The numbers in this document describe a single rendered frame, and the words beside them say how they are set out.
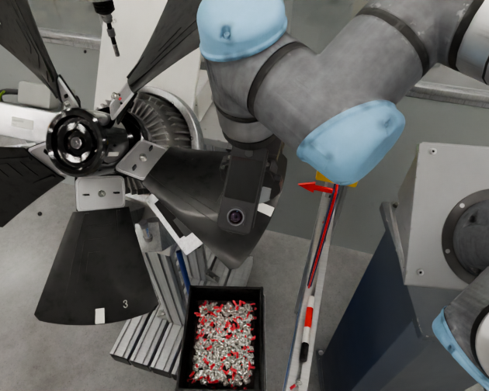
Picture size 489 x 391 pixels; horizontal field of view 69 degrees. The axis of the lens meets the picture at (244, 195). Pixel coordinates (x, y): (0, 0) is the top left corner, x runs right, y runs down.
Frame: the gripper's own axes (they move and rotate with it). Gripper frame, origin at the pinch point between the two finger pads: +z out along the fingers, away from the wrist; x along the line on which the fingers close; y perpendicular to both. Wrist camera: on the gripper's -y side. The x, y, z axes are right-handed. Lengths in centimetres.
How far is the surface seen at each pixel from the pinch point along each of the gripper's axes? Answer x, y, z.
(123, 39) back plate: 43, 37, 6
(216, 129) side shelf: 26, 41, 45
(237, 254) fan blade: 0.6, -8.9, 2.0
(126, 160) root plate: 24.6, 2.7, -0.1
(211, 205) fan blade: 6.9, -2.2, 0.3
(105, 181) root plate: 29.5, -0.6, 4.4
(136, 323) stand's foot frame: 52, -24, 107
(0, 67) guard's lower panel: 137, 61, 58
